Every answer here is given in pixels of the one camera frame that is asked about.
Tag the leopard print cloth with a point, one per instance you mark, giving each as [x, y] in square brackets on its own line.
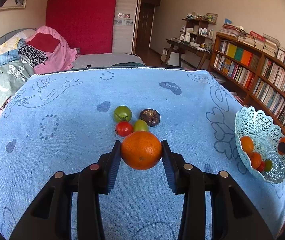
[31, 53]

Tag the light blue patterned towel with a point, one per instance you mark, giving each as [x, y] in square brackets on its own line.
[65, 121]

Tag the red upright mattress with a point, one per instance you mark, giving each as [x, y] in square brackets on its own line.
[85, 24]

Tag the yellow-green oval tomato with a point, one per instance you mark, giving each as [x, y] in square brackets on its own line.
[140, 125]

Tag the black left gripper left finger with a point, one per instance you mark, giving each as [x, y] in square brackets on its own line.
[49, 214]

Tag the dark wooden door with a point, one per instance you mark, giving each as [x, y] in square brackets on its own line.
[145, 24]

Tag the green tomato front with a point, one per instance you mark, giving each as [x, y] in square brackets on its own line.
[268, 165]

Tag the red pillow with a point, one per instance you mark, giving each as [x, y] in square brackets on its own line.
[44, 42]

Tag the wooden desk hutch shelf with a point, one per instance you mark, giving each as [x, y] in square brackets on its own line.
[199, 27]

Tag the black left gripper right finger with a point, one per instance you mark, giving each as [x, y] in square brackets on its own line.
[213, 203]

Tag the wooden desk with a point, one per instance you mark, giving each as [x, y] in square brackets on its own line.
[183, 48]

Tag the dark brown wrinkled fruit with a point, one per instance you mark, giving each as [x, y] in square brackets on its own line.
[150, 116]

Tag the pink blanket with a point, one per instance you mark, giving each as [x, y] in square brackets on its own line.
[61, 59]

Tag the floral green quilt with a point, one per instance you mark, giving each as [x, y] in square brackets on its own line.
[10, 72]

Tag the wooden bookshelf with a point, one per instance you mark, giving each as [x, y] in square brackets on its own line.
[257, 77]

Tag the large mandarin orange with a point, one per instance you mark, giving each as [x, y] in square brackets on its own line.
[141, 150]

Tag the small red tomato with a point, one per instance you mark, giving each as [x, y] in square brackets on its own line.
[123, 129]

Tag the round green tomato back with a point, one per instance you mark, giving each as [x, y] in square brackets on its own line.
[122, 113]

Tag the light blue lace basket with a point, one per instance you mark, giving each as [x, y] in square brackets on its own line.
[265, 135]

